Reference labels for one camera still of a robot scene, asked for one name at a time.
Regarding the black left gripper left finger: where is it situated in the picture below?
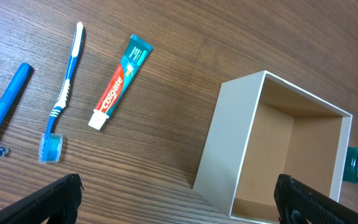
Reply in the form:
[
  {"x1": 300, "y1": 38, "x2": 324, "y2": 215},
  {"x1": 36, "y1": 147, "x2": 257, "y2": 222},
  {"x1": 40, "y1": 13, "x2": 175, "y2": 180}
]
[{"x1": 0, "y1": 174, "x2": 83, "y2": 224}]

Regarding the blue white toothbrush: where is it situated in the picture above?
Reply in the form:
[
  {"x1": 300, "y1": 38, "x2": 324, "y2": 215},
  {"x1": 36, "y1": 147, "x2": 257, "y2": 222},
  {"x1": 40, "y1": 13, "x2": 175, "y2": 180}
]
[{"x1": 38, "y1": 22, "x2": 85, "y2": 164}]

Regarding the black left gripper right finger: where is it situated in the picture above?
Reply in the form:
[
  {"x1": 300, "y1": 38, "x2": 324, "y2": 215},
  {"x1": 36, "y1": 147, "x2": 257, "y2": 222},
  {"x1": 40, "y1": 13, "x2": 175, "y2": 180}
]
[{"x1": 274, "y1": 174, "x2": 358, "y2": 224}]

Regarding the Colgate toothpaste tube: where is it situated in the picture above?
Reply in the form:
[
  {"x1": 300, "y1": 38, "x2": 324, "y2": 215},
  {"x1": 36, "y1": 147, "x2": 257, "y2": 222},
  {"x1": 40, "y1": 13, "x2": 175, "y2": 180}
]
[{"x1": 88, "y1": 34, "x2": 153, "y2": 130}]

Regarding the white cardboard box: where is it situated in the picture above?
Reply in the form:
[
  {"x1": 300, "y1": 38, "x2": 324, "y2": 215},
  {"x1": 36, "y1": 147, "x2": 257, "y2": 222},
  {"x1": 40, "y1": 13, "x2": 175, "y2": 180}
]
[{"x1": 193, "y1": 70, "x2": 352, "y2": 223}]

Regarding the blue disposable razor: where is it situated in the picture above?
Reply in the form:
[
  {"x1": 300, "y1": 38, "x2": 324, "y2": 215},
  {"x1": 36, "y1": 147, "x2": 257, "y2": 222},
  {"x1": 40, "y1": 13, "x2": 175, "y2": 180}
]
[{"x1": 0, "y1": 63, "x2": 33, "y2": 156}]

